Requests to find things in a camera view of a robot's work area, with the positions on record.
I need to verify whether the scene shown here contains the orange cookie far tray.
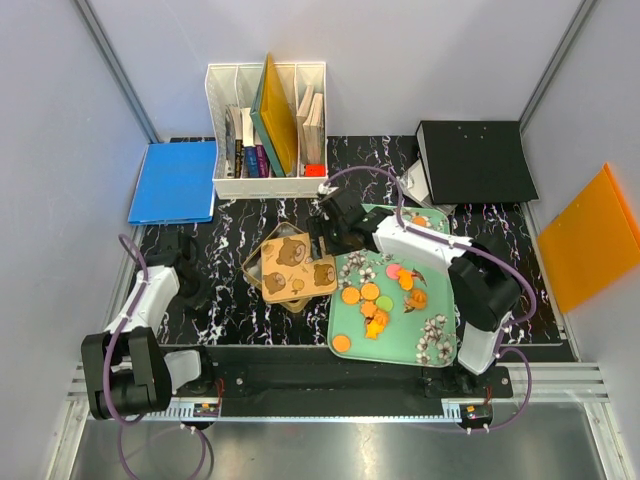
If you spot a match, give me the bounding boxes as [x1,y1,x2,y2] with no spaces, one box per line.
[412,216,430,228]

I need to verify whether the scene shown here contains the bear print tin lid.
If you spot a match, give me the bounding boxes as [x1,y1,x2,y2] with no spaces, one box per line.
[261,233,338,303]

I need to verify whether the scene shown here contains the blue folder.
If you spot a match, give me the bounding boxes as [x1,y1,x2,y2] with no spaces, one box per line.
[128,141,217,225]

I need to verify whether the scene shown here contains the orange fish shaped cookie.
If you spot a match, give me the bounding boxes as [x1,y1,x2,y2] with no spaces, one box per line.
[397,268,414,291]

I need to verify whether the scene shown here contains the orange flower swirl cookie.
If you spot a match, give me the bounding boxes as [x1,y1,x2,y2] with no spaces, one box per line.
[406,288,428,310]

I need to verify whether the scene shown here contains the pink macaron cookie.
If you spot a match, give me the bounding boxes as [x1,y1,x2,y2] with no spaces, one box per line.
[386,264,402,280]

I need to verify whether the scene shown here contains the black binder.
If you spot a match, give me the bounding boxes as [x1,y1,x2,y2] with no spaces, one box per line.
[416,120,539,205]

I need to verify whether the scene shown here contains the green sandwich cookie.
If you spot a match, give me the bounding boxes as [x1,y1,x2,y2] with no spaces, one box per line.
[375,295,394,312]

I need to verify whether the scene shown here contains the mint green floral tray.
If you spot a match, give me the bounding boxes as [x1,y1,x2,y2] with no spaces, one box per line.
[327,202,458,369]

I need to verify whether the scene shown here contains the orange star cookie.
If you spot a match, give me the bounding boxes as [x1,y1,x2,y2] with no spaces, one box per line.
[365,321,385,340]

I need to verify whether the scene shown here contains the red small box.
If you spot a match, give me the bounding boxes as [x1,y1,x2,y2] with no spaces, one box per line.
[304,164,326,177]

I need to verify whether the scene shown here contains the dark books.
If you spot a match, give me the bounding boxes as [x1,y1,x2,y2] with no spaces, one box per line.
[224,104,270,179]

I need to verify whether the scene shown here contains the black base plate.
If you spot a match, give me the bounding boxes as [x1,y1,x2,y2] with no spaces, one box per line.
[178,346,513,420]

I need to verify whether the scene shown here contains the yellow green folder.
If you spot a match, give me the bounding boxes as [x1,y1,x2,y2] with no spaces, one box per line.
[250,53,298,177]

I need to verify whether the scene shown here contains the round orange cookie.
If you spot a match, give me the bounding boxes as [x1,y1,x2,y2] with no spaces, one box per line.
[332,334,351,353]

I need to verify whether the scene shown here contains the orange plastic folder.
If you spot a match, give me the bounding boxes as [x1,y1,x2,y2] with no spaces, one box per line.
[537,163,639,313]

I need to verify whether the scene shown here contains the beige books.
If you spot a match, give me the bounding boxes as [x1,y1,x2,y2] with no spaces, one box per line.
[296,85,324,165]

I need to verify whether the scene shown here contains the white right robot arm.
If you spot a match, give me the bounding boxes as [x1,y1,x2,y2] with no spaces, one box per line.
[308,184,526,397]

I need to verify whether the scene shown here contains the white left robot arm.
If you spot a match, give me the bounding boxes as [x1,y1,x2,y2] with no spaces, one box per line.
[81,232,216,425]

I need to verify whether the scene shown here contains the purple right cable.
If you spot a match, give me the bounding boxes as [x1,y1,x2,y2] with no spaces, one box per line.
[317,165,539,433]

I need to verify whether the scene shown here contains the dotted orange biscuit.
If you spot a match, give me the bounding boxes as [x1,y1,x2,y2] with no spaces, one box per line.
[341,286,361,305]

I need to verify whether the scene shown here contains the clear plastic bag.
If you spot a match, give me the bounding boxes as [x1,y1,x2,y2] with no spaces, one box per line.
[398,160,437,208]

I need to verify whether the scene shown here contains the white file organizer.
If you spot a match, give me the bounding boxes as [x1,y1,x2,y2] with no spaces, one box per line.
[205,60,328,200]

